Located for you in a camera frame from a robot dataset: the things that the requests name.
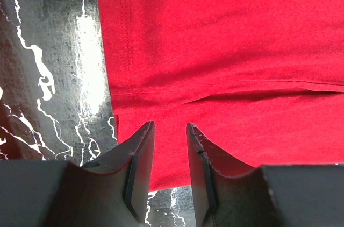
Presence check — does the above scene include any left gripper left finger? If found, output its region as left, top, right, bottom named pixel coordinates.
left=80, top=120, right=156, bottom=224

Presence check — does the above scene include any dark red t shirt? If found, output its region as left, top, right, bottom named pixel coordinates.
left=98, top=0, right=343, bottom=191

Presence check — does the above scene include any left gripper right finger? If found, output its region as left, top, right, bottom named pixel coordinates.
left=185, top=122, right=260, bottom=226

